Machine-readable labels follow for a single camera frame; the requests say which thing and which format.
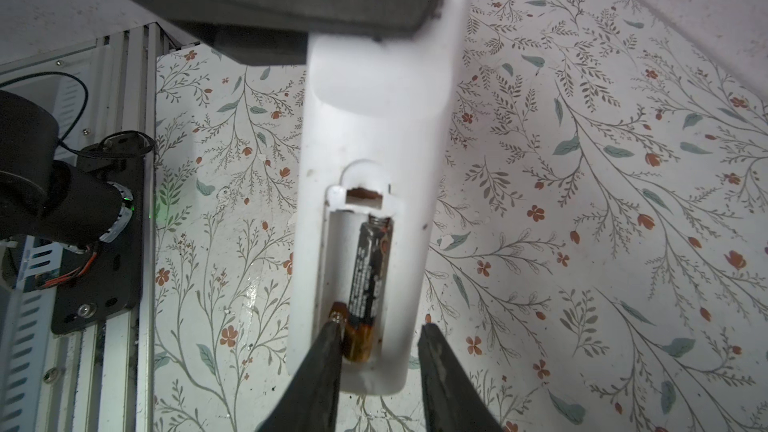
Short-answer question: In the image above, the black AAA battery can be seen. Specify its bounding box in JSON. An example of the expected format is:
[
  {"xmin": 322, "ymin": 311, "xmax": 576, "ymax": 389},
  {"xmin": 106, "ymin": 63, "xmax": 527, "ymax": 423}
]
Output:
[{"xmin": 342, "ymin": 215, "xmax": 392, "ymax": 363}]

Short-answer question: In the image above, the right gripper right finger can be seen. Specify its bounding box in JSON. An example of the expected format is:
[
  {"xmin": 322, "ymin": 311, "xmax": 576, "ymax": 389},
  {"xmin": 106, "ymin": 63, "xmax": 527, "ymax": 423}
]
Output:
[{"xmin": 418, "ymin": 324, "xmax": 503, "ymax": 432}]

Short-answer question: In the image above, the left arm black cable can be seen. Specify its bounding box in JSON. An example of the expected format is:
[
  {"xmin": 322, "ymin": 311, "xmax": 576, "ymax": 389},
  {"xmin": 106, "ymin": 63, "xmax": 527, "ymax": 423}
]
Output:
[{"xmin": 0, "ymin": 70, "xmax": 157, "ymax": 160}]

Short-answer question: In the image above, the white remote control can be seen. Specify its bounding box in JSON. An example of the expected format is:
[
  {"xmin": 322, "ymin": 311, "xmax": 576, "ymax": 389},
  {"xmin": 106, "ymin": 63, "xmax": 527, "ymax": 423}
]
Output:
[{"xmin": 287, "ymin": 0, "xmax": 470, "ymax": 395}]

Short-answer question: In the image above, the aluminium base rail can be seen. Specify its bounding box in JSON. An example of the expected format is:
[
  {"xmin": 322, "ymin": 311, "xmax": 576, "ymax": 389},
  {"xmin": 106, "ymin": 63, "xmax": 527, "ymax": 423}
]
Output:
[{"xmin": 1, "ymin": 23, "xmax": 172, "ymax": 431}]

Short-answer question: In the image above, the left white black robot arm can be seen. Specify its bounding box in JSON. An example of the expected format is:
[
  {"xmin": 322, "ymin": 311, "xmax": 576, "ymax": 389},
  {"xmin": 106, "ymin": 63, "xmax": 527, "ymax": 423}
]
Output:
[{"xmin": 1, "ymin": 0, "xmax": 440, "ymax": 246}]

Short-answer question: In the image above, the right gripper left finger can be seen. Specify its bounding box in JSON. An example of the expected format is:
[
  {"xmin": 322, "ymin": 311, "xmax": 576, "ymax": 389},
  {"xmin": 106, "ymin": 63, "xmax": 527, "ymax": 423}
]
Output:
[{"xmin": 258, "ymin": 321, "xmax": 342, "ymax": 432}]

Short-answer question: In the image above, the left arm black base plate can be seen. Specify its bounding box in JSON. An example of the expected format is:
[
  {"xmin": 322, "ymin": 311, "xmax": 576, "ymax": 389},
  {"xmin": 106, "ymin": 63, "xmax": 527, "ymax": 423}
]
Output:
[{"xmin": 28, "ymin": 131, "xmax": 155, "ymax": 335}]

